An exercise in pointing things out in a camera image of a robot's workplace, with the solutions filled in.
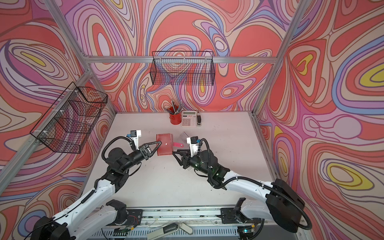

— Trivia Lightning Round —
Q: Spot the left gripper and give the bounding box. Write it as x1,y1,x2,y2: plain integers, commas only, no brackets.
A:
119,142,161,175

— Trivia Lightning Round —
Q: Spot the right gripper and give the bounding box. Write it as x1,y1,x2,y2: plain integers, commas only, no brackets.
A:
173,149,212,176

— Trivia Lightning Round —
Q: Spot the red leather card holder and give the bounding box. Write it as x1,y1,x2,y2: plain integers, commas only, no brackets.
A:
156,134,184,156

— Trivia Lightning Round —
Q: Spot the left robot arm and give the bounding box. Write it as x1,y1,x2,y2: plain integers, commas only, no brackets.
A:
27,136,162,240

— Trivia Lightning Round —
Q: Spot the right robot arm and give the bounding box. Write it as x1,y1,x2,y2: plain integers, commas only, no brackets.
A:
172,136,313,233

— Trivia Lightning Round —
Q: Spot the red pen cup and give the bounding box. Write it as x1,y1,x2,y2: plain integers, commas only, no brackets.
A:
168,107,182,125

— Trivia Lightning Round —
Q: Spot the white pink calculator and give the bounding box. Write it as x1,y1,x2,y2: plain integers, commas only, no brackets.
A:
181,111,197,128

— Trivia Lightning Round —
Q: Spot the black stapler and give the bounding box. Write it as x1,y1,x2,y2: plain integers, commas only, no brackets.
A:
197,112,202,127

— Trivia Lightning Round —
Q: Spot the grey handheld device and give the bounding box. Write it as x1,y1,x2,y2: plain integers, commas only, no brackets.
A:
147,223,193,240

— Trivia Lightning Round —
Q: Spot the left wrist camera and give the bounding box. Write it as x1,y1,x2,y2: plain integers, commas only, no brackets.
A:
126,130,142,150

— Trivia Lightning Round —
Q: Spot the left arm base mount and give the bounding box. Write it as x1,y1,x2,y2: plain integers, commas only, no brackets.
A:
108,209,144,227

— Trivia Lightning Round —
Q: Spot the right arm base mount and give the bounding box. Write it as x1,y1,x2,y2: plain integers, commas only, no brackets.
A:
217,208,262,225

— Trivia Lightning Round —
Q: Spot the back wire basket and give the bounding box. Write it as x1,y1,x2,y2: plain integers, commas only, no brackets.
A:
150,51,216,86

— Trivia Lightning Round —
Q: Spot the wire basket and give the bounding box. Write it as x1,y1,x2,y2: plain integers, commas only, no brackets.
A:
30,82,108,154
150,51,216,86

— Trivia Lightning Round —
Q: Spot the left wire basket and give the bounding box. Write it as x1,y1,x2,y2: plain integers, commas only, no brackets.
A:
30,82,108,154

